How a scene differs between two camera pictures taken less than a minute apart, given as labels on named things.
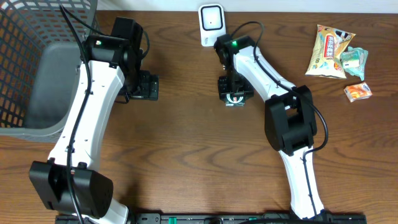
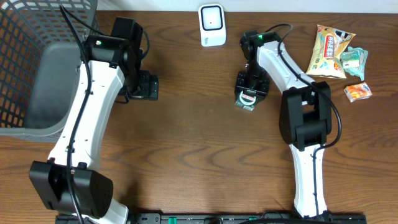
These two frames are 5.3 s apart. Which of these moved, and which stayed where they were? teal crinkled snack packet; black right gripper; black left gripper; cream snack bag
Moved: black right gripper
Stayed: cream snack bag; teal crinkled snack packet; black left gripper
